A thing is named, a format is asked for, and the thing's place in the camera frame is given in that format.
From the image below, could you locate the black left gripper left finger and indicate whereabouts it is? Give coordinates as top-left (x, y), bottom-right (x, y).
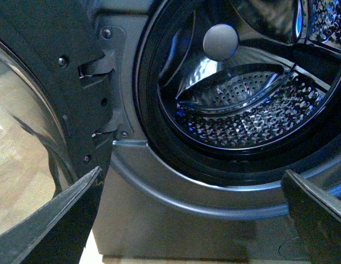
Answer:
top-left (0, 167), bottom-right (102, 263)

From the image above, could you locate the grey round drum hub cap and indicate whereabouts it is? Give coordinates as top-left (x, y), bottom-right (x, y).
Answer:
top-left (202, 24), bottom-right (239, 62)

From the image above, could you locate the black rubber door gasket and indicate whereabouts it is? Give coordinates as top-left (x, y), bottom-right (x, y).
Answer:
top-left (135, 1), bottom-right (341, 186)

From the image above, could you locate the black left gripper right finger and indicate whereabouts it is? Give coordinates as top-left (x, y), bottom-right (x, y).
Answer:
top-left (281, 170), bottom-right (341, 263)

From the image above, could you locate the grey front-load washing machine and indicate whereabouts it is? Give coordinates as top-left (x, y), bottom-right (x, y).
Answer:
top-left (90, 1), bottom-right (341, 261)

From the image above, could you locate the perforated steel washer drum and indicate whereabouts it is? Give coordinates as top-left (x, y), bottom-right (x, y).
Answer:
top-left (158, 1), bottom-right (341, 151)

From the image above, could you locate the grey metal door hinge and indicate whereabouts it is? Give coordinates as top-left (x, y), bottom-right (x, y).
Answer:
top-left (79, 25), bottom-right (133, 140)

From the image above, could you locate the dark washing machine door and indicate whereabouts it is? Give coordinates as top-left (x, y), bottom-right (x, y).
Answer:
top-left (0, 1), bottom-right (112, 236)

